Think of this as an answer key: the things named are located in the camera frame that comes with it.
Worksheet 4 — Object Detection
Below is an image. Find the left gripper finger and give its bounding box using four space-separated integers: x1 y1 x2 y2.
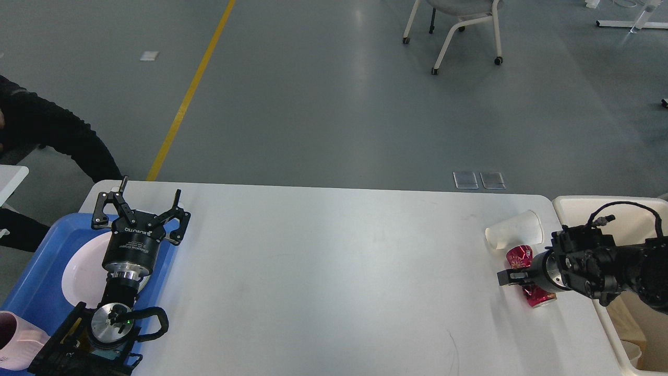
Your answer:
151 190 192 246
92 177 137 233

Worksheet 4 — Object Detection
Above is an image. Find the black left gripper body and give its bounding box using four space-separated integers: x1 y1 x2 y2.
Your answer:
102 218 165 280

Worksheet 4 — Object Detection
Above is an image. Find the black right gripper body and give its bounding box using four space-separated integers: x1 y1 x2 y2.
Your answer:
528 250 569 292

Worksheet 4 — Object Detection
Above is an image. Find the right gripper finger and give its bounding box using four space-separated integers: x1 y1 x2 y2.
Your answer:
497 267 535 286

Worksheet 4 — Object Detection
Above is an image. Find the crushed red can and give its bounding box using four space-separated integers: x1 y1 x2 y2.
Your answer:
506 245 557 309

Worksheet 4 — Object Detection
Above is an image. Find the pink plate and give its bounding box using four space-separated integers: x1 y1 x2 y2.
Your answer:
61 230 152 308

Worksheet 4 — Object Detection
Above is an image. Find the white paper cup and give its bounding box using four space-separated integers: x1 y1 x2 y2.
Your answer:
621 340 642 368
485 210 544 250

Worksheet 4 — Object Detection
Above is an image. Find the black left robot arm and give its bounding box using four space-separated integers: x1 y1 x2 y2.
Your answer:
27 178 191 375

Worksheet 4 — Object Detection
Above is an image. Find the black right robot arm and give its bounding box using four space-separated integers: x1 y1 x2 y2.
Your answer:
497 202 667 314

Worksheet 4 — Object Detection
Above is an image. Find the white paper cup lying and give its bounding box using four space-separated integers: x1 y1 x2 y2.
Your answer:
485 210 544 250

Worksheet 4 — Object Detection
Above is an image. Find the blue plastic tray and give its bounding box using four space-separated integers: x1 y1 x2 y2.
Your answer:
2 214 176 375

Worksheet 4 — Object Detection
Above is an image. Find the white side table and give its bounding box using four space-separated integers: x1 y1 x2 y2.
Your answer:
0 164 29 206

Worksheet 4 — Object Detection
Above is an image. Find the metal floor plate right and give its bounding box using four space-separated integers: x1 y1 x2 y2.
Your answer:
480 172 507 190

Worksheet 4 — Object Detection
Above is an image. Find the metal floor plate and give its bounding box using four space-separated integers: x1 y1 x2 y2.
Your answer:
480 172 507 190
453 171 479 190

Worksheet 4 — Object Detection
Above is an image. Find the beige plastic bin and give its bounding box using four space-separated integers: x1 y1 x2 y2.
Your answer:
553 196 667 375

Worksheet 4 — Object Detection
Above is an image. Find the metal floor plate left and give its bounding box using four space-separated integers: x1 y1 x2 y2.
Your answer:
453 171 479 190

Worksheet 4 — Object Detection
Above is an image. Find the seated person in black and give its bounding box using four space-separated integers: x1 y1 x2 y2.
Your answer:
0 76 123 253

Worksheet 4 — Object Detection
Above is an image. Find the pink mug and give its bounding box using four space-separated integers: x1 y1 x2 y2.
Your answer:
1 310 50 371

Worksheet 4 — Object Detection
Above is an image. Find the white floor stand base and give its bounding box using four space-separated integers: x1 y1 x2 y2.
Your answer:
585 1 667 34

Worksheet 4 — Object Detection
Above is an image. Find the white rolling chair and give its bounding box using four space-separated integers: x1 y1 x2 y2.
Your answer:
426 1 504 76

